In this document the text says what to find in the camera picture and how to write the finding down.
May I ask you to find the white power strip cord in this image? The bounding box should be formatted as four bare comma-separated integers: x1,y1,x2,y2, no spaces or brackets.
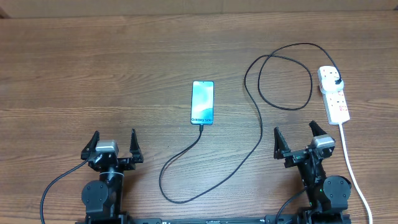
338,123,374,224

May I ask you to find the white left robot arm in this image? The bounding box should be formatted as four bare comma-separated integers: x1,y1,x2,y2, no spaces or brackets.
81,129,144,223

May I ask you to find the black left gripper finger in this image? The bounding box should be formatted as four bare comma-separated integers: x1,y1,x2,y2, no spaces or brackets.
129,129,144,162
81,131,100,161

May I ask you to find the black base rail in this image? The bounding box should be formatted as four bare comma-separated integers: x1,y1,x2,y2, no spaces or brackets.
75,214,351,224

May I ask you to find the black USB charging cable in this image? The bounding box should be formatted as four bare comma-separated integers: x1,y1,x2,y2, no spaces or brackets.
158,42,344,205

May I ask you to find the white charger adapter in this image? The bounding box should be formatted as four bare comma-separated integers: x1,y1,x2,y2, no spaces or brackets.
320,76,345,94

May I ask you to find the Samsung Galaxy smartphone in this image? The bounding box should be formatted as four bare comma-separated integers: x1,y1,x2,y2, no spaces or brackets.
190,80,215,125

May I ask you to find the white power strip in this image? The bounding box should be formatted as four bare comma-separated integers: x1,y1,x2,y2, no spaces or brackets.
317,66,350,125

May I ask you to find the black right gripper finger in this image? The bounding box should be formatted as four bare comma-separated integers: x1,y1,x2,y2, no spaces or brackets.
308,120,326,137
274,127,290,159

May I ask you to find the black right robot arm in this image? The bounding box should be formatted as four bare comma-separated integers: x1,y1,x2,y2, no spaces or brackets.
265,121,352,224

